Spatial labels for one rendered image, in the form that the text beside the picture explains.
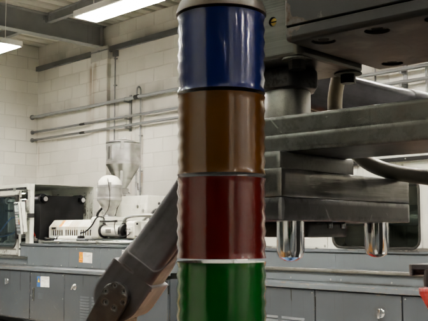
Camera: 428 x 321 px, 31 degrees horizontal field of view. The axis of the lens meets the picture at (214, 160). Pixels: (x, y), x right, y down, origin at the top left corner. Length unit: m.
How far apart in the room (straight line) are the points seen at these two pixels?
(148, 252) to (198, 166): 0.65
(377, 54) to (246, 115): 0.30
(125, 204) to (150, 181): 1.88
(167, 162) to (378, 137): 10.03
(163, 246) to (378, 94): 0.32
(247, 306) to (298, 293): 6.07
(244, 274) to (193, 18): 0.11
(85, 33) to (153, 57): 1.32
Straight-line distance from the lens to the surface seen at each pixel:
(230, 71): 0.32
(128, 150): 9.13
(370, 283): 5.97
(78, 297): 8.67
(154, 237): 0.97
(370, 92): 0.93
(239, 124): 0.32
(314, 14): 0.55
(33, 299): 9.41
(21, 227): 9.44
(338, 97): 0.70
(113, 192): 8.73
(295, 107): 0.61
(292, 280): 6.42
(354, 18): 0.53
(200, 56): 0.32
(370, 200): 0.63
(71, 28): 11.73
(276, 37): 0.59
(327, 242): 6.22
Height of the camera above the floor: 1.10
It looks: 5 degrees up
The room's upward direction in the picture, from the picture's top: straight up
